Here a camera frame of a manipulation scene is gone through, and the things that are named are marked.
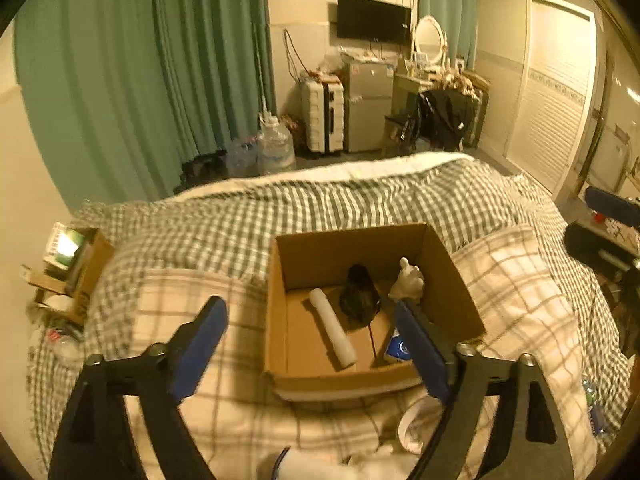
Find dressing table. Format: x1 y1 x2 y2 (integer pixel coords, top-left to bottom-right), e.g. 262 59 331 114
392 72 437 117

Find black computer mouse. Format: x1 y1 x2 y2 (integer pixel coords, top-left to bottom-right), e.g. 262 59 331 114
339 263 382 324

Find white oval vanity mirror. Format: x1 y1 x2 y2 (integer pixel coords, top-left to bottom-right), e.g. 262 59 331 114
410 15 449 69

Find open cardboard box with items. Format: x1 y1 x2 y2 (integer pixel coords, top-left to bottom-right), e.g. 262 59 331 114
21 222 117 327

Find clear plastic bottle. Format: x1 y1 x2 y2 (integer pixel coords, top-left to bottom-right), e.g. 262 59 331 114
46 327 85 358

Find white suitcase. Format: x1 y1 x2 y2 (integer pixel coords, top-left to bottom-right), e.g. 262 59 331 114
299 80 346 156

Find brown cardboard box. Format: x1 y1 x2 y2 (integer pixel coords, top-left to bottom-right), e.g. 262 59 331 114
264 222 487 402

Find black side table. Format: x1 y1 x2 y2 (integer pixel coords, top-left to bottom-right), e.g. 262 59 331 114
564 186 640 311

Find green capped plastic bottle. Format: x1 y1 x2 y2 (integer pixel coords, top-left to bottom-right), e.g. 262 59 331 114
581 377 610 437

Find white sliding wardrobe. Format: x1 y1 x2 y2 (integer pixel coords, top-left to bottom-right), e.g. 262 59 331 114
474 0 599 197

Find white cylinder roll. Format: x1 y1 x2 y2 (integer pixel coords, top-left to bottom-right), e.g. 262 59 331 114
307 287 359 372

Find narrow green curtain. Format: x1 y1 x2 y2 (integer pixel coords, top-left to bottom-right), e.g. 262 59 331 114
417 0 479 70

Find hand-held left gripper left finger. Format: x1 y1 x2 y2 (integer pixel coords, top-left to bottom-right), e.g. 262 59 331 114
47 296 230 480

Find silver small fridge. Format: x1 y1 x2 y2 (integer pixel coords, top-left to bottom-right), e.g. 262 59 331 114
341 56 396 154

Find white cloth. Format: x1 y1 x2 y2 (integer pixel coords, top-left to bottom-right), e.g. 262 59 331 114
257 447 422 480

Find green checked blanket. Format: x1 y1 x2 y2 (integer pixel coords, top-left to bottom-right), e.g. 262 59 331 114
27 152 576 456

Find blue and white small box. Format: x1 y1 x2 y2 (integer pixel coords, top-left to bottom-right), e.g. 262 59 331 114
383 327 416 364

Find black wall television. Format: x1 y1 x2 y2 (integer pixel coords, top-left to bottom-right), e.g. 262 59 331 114
336 0 413 44

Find wide green curtain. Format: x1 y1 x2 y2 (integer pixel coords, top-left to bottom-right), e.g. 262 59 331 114
14 0 277 202

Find clear water jug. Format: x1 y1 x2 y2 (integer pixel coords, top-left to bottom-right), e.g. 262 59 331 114
255 111 297 174

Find black clothes pile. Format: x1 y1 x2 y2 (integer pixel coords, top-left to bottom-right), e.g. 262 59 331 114
384 87 477 155

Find white hand figurine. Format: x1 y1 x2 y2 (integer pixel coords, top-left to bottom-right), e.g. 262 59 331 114
388 257 426 304

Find white tape roll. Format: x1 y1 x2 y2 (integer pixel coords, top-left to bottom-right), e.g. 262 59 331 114
398 401 444 454

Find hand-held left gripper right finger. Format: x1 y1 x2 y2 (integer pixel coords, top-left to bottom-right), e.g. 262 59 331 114
394 300 576 480

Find beige plaid blanket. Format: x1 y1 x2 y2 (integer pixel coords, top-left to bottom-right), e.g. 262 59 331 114
102 225 601 480

